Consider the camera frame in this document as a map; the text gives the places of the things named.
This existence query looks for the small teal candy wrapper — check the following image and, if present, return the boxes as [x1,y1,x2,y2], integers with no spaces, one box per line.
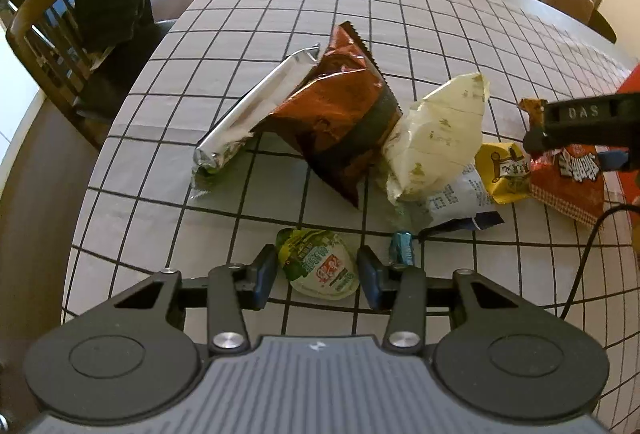
[388,230,416,266]

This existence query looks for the red patterned snack bag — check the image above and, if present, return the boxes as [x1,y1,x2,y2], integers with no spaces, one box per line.
[518,98,604,226]

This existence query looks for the green white jelly cup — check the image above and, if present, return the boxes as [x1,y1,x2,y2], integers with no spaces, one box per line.
[276,228,359,301]

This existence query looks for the white black snack packet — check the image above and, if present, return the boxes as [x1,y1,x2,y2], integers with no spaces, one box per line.
[419,164,504,237]

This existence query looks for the yellow small snack packet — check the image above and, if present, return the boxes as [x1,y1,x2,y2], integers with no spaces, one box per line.
[475,142,530,205]

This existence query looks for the silver foil snack bag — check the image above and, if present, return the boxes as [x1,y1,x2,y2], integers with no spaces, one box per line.
[193,44,320,176]

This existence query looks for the cream white snack bag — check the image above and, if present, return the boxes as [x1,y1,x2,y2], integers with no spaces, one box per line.
[382,73,489,205]

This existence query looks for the dark red foil chip bag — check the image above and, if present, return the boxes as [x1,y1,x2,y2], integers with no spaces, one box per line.
[259,21,401,207]

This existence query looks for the red white cardboard box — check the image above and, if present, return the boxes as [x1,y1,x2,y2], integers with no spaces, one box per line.
[617,64,640,205]

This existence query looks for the wooden chair with black cloth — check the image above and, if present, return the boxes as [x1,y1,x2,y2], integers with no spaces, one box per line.
[6,0,174,148]

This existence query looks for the black cable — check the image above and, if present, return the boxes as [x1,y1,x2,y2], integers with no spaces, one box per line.
[558,202,640,320]

